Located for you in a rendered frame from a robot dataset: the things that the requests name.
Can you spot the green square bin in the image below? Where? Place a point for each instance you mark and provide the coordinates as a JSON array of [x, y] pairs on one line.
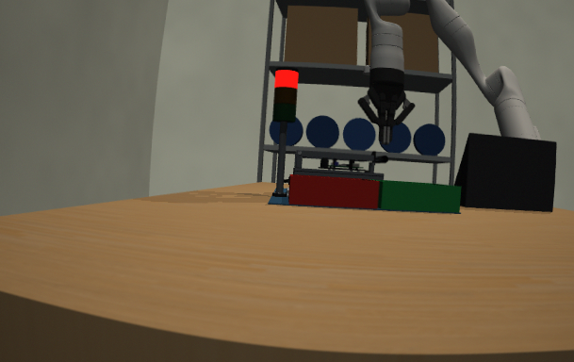
[[399, 195]]

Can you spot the green circuit board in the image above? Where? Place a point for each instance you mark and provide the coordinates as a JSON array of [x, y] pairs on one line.
[[355, 165]]

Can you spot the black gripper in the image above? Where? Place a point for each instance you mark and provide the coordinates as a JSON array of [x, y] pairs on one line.
[[386, 92]]

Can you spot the red bin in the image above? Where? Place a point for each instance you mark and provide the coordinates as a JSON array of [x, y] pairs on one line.
[[311, 190]]

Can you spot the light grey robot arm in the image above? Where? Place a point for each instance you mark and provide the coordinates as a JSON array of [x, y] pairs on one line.
[[386, 52]]

